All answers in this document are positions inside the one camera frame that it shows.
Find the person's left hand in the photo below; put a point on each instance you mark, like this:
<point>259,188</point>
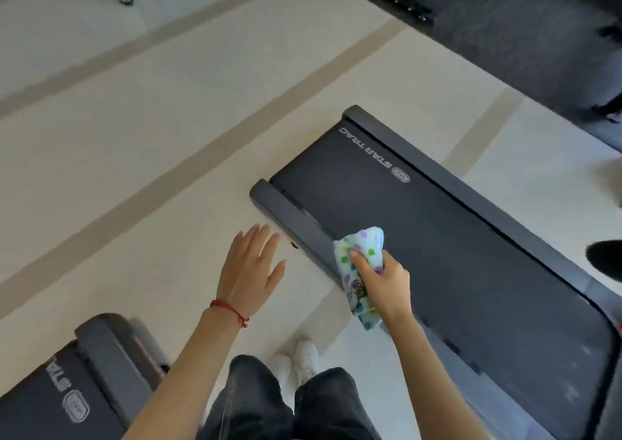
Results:
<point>245,279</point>

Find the person's right hand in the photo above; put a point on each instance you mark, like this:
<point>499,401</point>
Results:
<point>388,289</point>

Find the person's left little finger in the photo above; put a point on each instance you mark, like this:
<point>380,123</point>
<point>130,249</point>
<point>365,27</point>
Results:
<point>236,245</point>

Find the person's left thumb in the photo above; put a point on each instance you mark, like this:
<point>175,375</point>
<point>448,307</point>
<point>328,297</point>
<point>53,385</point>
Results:
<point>278,273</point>

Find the person's left middle finger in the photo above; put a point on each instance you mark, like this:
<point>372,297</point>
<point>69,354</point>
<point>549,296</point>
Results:
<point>262,238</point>

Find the person's right thumb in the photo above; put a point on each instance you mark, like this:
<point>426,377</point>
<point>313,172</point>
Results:
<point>363,261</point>

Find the polka-dot white cleaning cloth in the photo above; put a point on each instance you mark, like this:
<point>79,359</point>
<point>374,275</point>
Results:
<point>352,279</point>

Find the person's right forearm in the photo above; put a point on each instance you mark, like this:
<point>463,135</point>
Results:
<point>432,376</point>

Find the person's left forearm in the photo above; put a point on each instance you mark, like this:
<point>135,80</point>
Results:
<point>184,381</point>

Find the white shoe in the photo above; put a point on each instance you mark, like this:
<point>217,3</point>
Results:
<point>306,359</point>

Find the dark grey jeans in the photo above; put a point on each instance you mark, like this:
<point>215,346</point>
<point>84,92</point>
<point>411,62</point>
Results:
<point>301,405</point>

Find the black rounded object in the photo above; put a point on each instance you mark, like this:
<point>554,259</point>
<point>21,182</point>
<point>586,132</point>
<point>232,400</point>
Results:
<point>606,260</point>

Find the black dumbbell rack base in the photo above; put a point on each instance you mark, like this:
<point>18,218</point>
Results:
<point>406,4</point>

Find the dark grey floor mat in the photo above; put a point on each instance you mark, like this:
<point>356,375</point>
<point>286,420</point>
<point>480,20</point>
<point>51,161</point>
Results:
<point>525,36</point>

